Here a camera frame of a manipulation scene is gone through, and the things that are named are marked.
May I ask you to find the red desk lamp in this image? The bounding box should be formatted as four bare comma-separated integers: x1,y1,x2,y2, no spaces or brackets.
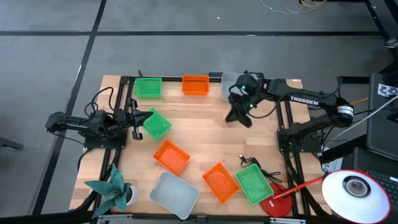
259,169,392,224

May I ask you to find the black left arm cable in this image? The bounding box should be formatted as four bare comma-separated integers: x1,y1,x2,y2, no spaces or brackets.
84,86,115,125

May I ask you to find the black laptop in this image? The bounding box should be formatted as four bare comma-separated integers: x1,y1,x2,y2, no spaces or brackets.
353,147,398,206

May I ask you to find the black metal floor bar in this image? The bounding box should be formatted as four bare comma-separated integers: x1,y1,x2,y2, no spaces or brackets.
337,76,371,84

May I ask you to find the black tripod stand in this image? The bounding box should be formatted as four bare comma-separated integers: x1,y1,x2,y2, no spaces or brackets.
364,0,398,88

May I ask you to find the black power cable with adaptor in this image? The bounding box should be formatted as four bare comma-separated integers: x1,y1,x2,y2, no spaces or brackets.
238,154,283,184

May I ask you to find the grey plastic bin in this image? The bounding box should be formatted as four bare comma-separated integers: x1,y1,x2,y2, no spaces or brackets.
149,170,200,220
220,71,247,103

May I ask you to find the black aluminium table frame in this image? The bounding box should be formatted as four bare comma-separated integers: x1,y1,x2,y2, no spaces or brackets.
71,73,335,224

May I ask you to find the grey furniture leg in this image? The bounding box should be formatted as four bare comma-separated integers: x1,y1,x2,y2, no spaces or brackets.
0,136,24,150

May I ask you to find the thick grey cable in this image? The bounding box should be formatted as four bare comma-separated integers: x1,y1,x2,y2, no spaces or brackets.
325,95,398,143

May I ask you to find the green plastic mesh basket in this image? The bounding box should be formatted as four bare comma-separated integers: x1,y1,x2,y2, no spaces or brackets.
142,107,172,141
234,163,275,205
134,77,163,99

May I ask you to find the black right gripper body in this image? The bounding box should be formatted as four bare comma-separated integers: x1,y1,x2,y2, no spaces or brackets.
228,73,265,113

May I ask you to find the white plant pot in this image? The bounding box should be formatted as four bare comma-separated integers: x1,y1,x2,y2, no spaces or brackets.
126,184,139,207

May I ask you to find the teal artificial plant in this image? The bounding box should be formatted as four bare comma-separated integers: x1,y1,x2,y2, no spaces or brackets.
84,164,133,218

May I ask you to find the yellow hanging cable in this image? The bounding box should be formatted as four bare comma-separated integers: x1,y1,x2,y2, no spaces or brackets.
300,0,328,9

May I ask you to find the paper with black pattern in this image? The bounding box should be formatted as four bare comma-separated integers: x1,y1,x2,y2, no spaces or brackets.
377,83,398,98

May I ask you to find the thin white cable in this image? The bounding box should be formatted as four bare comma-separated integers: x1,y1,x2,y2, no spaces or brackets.
259,0,323,16

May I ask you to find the orange plastic mesh basket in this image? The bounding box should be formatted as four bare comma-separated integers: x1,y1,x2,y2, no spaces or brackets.
182,75,210,96
202,162,241,205
152,139,191,176

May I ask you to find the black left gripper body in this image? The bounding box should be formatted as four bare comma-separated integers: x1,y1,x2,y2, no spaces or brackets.
116,98,144,141

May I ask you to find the white paper sheet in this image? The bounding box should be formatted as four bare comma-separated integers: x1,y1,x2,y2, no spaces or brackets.
321,157,344,174

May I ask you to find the black computer case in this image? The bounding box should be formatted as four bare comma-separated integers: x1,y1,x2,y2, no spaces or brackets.
366,72,398,160

